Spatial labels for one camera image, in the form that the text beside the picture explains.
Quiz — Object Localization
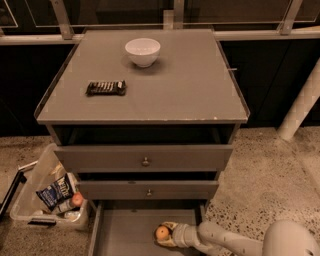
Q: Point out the white diagonal pole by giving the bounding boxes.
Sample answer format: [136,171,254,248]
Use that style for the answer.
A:
[277,58,320,140]

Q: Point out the white ceramic bowl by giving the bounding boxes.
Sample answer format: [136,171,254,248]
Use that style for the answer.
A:
[125,38,161,67]

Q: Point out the black snack bar packet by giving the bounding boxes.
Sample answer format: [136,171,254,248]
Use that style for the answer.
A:
[86,80,127,96]

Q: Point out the grey bottom drawer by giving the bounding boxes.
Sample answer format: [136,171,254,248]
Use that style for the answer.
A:
[88,200,205,256]

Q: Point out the metal railing frame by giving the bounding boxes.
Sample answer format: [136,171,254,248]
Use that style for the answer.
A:
[0,0,320,45]

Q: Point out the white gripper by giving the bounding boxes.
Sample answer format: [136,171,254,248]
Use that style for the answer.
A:
[156,221,199,248]

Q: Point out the red apple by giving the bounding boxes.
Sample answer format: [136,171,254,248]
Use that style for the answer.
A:
[71,192,84,207]

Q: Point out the clear plastic bin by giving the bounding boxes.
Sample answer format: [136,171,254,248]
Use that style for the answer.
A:
[10,143,90,230]

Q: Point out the grey drawer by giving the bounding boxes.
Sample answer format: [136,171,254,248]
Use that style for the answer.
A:
[88,200,205,256]
[54,145,233,173]
[78,181,219,200]

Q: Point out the orange fruit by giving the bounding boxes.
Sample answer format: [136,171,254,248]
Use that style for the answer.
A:
[155,226,170,241]

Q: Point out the grey top drawer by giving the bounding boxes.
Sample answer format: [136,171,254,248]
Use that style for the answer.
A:
[54,145,233,173]

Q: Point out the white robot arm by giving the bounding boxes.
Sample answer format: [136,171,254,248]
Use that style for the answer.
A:
[155,220,320,256]

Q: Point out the grey drawer cabinet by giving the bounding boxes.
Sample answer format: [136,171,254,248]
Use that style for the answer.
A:
[34,28,251,256]

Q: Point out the grey middle drawer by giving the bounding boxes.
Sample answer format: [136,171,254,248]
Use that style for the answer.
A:
[78,181,219,200]

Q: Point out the blue chip bag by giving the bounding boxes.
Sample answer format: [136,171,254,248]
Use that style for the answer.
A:
[36,173,76,211]

